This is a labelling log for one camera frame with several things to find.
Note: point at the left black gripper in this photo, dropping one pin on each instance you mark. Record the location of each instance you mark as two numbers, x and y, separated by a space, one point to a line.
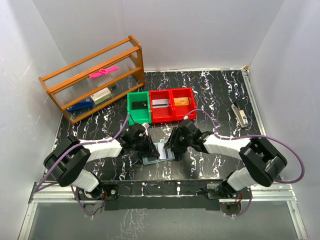
151 151

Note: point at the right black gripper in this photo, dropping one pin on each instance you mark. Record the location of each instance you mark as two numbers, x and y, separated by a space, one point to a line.
173 143

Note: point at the white striped credit card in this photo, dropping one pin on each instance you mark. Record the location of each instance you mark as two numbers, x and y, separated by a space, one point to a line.
161 150

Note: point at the green card holder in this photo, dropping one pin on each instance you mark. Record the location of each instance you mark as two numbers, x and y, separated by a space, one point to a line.
153 160

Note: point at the silver credit card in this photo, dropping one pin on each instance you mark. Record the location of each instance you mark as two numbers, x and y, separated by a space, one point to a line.
160 103

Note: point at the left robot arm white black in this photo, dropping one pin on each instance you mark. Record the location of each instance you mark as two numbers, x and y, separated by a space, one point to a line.
66 163

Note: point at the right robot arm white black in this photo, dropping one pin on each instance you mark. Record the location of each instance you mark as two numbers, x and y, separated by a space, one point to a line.
263 163

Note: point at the orange card in bin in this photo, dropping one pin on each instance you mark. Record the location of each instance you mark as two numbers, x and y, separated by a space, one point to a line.
181 101

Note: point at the black card in bin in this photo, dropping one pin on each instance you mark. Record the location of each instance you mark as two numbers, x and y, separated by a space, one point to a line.
139 105

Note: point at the middle red plastic bin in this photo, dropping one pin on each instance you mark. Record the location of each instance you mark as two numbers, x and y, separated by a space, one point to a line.
161 115

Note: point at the red plastic bin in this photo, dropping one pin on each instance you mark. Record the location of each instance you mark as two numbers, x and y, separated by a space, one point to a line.
161 115
179 112

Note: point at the right red plastic bin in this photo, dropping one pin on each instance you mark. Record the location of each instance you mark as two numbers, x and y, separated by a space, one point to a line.
179 112

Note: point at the green plastic bin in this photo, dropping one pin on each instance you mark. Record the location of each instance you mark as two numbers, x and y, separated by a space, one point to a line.
138 116

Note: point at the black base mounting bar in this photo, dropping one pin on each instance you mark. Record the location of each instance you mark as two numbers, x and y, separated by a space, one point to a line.
161 194

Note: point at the black grey stapler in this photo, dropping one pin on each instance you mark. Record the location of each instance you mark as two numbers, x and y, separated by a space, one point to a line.
240 114

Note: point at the white red box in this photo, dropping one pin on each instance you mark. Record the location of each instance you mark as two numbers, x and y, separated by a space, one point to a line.
101 96

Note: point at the blue stapler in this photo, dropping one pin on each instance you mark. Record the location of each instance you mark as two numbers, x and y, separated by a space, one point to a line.
85 103

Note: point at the pink plastic clip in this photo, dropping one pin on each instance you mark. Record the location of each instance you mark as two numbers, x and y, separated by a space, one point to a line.
103 71

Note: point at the wooden shelf rack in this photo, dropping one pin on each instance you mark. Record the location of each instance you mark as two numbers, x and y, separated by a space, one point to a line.
71 84

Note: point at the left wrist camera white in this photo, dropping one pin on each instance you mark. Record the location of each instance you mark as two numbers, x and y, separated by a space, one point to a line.
145 125

